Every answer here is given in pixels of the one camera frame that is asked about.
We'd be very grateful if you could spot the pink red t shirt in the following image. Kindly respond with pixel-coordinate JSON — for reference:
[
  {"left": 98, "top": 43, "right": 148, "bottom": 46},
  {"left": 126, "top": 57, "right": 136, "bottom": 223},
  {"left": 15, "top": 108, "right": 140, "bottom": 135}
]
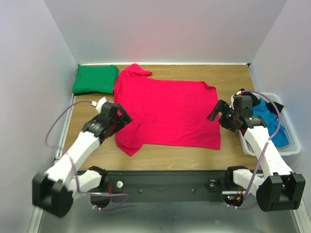
[{"left": 114, "top": 64, "right": 221, "bottom": 156}]

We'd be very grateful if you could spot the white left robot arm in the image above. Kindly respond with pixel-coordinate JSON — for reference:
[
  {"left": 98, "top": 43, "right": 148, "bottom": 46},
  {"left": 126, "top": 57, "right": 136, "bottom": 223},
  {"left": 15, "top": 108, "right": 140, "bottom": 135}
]
[{"left": 32, "top": 98, "right": 132, "bottom": 218}]

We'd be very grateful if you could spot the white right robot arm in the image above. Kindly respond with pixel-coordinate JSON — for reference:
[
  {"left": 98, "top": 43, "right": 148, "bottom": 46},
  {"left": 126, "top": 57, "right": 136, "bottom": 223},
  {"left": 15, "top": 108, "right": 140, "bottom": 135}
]
[{"left": 207, "top": 93, "right": 306, "bottom": 212}]

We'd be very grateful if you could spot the black t shirt in basket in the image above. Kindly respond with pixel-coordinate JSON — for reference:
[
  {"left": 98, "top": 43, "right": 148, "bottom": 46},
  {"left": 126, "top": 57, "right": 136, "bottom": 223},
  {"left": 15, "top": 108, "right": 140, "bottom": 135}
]
[{"left": 239, "top": 88, "right": 284, "bottom": 115}]

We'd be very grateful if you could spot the blue t shirt in basket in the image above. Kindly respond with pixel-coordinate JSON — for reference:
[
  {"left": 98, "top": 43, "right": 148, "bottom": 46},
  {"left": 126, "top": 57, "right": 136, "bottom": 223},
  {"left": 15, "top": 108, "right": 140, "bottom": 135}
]
[{"left": 253, "top": 99, "right": 289, "bottom": 148}]

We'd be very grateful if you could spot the folded green t shirt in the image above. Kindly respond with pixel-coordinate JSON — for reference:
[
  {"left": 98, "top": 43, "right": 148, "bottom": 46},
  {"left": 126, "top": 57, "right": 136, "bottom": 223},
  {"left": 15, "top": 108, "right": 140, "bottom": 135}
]
[{"left": 72, "top": 66, "right": 119, "bottom": 95}]

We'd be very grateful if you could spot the white plastic laundry basket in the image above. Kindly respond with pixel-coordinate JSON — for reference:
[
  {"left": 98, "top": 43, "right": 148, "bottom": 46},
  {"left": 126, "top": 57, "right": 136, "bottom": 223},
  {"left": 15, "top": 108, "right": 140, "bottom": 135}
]
[{"left": 230, "top": 92, "right": 302, "bottom": 156}]

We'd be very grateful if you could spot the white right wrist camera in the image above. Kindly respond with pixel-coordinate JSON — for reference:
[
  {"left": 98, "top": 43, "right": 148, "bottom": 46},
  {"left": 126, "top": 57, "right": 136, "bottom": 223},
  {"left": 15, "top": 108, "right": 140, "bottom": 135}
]
[{"left": 230, "top": 88, "right": 245, "bottom": 109}]

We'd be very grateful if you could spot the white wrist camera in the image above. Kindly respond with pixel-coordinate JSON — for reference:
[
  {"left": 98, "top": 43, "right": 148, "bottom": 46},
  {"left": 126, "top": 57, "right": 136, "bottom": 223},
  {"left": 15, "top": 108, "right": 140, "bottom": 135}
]
[
  {"left": 91, "top": 97, "right": 109, "bottom": 113},
  {"left": 230, "top": 88, "right": 245, "bottom": 109}
]

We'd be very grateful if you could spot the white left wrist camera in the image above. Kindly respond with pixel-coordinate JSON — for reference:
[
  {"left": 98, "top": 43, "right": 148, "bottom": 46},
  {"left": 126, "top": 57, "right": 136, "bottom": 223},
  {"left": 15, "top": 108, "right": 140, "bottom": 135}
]
[{"left": 91, "top": 97, "right": 109, "bottom": 113}]

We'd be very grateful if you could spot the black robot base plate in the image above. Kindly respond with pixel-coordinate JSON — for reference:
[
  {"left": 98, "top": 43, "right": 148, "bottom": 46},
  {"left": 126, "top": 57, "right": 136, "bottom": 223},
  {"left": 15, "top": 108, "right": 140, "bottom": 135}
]
[{"left": 80, "top": 169, "right": 253, "bottom": 204}]

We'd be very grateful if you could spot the aluminium frame rail right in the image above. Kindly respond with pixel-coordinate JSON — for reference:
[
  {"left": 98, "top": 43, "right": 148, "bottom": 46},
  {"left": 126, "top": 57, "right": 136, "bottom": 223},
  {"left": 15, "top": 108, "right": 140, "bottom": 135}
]
[{"left": 293, "top": 199, "right": 311, "bottom": 233}]

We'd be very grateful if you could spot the aluminium frame rail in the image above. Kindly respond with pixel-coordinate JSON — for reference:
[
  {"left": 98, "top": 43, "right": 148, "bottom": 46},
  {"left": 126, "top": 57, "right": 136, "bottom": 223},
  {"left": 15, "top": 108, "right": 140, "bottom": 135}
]
[
  {"left": 28, "top": 108, "right": 73, "bottom": 233},
  {"left": 293, "top": 199, "right": 311, "bottom": 233}
]

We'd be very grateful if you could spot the aluminium frame rail left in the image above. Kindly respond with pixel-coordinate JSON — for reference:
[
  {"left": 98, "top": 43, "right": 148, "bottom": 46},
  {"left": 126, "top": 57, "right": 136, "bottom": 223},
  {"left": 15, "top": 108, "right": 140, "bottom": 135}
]
[{"left": 28, "top": 108, "right": 73, "bottom": 233}]

